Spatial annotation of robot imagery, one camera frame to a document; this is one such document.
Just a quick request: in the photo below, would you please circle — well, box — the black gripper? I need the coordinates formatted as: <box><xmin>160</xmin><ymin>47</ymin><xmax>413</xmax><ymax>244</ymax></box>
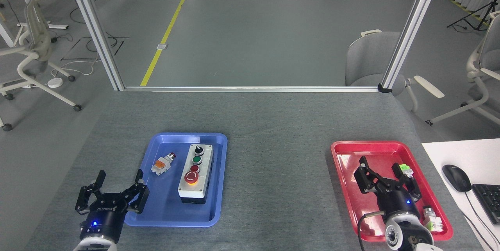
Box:
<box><xmin>75</xmin><ymin>169</ymin><xmax>150</xmax><ymax>244</ymax></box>
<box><xmin>354</xmin><ymin>156</ymin><xmax>423</xmax><ymax>221</ymax></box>

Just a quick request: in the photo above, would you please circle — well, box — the grey control box with buttons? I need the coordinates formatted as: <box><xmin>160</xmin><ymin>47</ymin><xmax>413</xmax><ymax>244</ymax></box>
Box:
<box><xmin>178</xmin><ymin>144</ymin><xmax>214</xmax><ymax>205</ymax></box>

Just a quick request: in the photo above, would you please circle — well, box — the red plastic tray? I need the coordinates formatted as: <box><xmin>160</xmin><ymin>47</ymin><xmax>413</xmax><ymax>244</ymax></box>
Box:
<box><xmin>330</xmin><ymin>140</ymin><xmax>454</xmax><ymax>242</ymax></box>

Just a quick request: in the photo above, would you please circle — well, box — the blue plastic tray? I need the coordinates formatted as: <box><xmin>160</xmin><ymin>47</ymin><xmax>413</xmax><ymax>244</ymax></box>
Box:
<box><xmin>123</xmin><ymin>133</ymin><xmax>228</xmax><ymax>228</ymax></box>

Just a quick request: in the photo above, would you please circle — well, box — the black computer mouse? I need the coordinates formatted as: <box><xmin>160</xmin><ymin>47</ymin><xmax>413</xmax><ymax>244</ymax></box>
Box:
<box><xmin>442</xmin><ymin>164</ymin><xmax>472</xmax><ymax>193</ymax></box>

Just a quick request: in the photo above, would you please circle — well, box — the white desk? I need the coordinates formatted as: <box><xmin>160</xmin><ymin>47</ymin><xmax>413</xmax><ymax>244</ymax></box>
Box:
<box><xmin>421</xmin><ymin>138</ymin><xmax>500</xmax><ymax>251</ymax></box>

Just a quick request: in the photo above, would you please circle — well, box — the black keyboard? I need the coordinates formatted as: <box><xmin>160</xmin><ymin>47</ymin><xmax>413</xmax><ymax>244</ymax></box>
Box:
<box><xmin>471</xmin><ymin>183</ymin><xmax>500</xmax><ymax>225</ymax></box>

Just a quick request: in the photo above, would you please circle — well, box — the grey upholstered chair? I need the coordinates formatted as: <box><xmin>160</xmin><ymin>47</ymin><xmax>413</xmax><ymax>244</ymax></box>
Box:
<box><xmin>345</xmin><ymin>29</ymin><xmax>445</xmax><ymax>113</ymax></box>

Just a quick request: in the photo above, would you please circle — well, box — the white office chair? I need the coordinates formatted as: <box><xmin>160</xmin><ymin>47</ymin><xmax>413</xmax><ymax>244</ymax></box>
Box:
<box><xmin>0</xmin><ymin>0</ymin><xmax>82</xmax><ymax>112</ymax></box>
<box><xmin>425</xmin><ymin>10</ymin><xmax>500</xmax><ymax>127</ymax></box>

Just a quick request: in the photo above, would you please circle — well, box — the black tripod stand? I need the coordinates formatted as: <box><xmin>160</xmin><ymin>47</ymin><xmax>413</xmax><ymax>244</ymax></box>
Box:
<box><xmin>446</xmin><ymin>0</ymin><xmax>500</xmax><ymax>32</ymax></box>

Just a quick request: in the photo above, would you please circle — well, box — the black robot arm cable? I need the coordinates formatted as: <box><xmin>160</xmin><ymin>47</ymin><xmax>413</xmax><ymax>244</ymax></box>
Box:
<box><xmin>357</xmin><ymin>210</ymin><xmax>386</xmax><ymax>251</ymax></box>

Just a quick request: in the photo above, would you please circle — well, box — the silver green push button switch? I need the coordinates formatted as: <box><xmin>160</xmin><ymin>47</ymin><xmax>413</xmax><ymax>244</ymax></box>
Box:
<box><xmin>421</xmin><ymin>206</ymin><xmax>444</xmax><ymax>231</ymax></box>

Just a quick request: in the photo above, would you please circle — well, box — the orange white push button switch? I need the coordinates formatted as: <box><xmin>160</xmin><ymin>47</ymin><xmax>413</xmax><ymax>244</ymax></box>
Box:
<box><xmin>150</xmin><ymin>152</ymin><xmax>177</xmax><ymax>177</ymax></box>

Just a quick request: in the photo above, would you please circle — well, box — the black mouse cable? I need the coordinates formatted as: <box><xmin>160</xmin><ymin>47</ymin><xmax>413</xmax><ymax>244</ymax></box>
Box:
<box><xmin>462</xmin><ymin>191</ymin><xmax>500</xmax><ymax>244</ymax></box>

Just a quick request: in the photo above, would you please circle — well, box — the black floor cable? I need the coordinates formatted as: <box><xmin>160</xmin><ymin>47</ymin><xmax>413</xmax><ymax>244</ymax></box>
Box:
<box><xmin>70</xmin><ymin>7</ymin><xmax>122</xmax><ymax>54</ymax></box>

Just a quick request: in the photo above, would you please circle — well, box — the silver aluminium post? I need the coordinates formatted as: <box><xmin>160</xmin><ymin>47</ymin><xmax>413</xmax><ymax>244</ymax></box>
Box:
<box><xmin>62</xmin><ymin>0</ymin><xmax>126</xmax><ymax>91</ymax></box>
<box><xmin>377</xmin><ymin>0</ymin><xmax>446</xmax><ymax>93</ymax></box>

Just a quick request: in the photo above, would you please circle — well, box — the silver aluminium rail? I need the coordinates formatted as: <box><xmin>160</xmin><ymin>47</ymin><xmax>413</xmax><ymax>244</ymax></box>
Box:
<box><xmin>123</xmin><ymin>85</ymin><xmax>382</xmax><ymax>93</ymax></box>

